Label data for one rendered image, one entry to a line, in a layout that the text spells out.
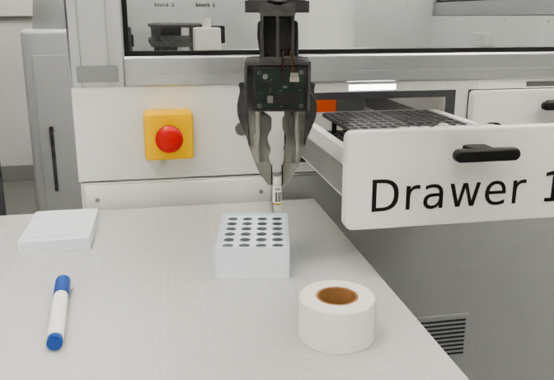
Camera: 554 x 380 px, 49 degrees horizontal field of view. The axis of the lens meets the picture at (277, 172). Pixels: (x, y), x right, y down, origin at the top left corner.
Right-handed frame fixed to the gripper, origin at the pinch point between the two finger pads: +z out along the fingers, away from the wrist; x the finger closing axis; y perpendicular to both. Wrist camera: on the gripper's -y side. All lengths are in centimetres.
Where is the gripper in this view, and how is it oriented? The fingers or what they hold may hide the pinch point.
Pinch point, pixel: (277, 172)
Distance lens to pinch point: 74.1
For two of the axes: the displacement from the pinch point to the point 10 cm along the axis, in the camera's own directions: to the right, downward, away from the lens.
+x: 10.0, 0.0, 0.1
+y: 0.1, 2.5, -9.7
